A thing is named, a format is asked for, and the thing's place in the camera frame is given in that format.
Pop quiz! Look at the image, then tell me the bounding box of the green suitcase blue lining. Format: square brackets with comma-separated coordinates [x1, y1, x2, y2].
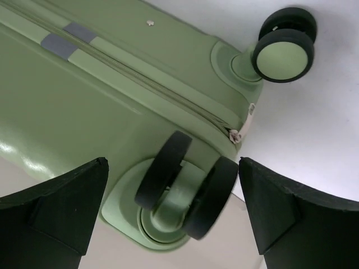
[1, 1, 317, 252]

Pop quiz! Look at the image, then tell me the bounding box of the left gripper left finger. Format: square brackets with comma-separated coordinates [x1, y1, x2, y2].
[1, 157, 109, 268]

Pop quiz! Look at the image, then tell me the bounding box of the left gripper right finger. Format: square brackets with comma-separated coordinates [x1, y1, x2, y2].
[239, 157, 358, 268]

